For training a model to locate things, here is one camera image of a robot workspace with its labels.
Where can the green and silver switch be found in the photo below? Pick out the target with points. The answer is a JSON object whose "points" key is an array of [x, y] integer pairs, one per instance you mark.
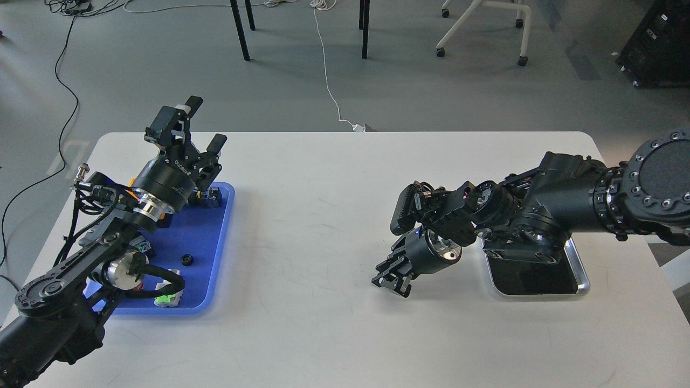
{"points": [[172, 300]]}

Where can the black equipment case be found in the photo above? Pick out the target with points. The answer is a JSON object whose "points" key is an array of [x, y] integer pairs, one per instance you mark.
{"points": [[657, 53]]}

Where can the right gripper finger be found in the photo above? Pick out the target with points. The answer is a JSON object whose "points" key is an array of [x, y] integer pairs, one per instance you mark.
{"points": [[401, 258], [396, 280]]}

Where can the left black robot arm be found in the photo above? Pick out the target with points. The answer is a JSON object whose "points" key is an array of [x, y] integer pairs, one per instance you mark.
{"points": [[62, 313]]}

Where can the blue plastic tray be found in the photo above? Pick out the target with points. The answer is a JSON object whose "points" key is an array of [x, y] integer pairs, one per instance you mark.
{"points": [[200, 232]]}

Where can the silver metal tray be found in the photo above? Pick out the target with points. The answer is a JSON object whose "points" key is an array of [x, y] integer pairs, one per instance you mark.
{"points": [[528, 273]]}

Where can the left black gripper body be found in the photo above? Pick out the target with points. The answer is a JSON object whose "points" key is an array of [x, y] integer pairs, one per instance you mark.
{"points": [[163, 186]]}

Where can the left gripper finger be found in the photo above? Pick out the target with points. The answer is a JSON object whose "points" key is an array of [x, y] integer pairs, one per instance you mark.
{"points": [[170, 130], [208, 166]]}

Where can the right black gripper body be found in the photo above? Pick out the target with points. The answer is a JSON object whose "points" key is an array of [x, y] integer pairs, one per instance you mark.
{"points": [[424, 252]]}

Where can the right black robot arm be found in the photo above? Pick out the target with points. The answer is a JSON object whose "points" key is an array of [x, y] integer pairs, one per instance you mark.
{"points": [[526, 221]]}

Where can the green and yellow button switch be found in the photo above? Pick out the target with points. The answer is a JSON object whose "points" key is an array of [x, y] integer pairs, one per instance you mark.
{"points": [[210, 198]]}

